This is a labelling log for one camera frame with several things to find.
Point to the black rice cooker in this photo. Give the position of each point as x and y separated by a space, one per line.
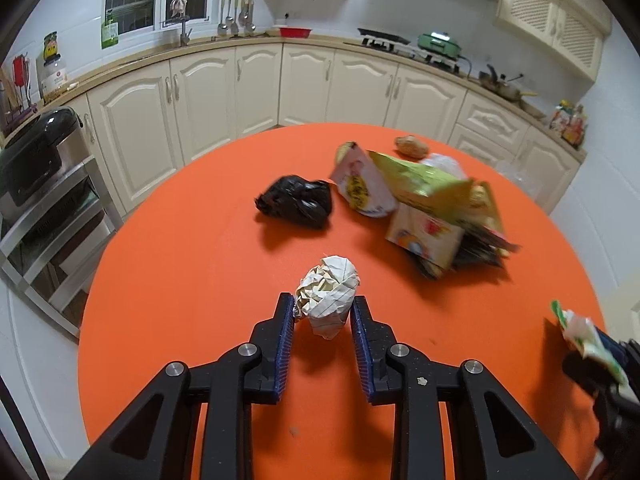
43 151

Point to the metal shelf rack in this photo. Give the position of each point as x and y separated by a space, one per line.
50 253

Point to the sink faucet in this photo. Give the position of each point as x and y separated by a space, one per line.
178 16

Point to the green dish soap bottle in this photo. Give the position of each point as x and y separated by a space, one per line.
109 31

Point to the black plastic bag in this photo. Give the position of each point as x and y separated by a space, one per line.
297 200

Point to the green snack bag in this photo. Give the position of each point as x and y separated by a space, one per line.
442 195

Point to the rice bag on floor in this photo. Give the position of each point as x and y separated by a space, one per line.
519 177

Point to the white yellow snack bag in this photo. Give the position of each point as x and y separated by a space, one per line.
360 183

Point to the clear plastic wrap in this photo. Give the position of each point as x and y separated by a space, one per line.
446 164

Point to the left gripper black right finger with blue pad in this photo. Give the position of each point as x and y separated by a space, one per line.
492 436

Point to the hanging utensil rack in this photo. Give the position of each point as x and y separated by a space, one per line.
236 18

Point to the wok with lid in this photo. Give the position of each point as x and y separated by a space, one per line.
498 85

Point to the green electric pot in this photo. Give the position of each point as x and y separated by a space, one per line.
439 43

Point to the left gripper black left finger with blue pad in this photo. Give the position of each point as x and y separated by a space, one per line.
201 416

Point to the ginger root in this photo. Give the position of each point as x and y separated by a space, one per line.
411 146

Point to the black gas stove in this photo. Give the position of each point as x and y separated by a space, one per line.
393 44

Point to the green white wrapper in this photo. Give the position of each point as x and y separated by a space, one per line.
620 358

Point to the white paper ball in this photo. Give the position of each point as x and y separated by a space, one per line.
325 295

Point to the red basin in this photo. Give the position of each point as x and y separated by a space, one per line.
294 32

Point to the small colourful carton box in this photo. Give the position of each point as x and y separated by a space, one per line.
433 241

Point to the black snack wrapper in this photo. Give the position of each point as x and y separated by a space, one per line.
483 247

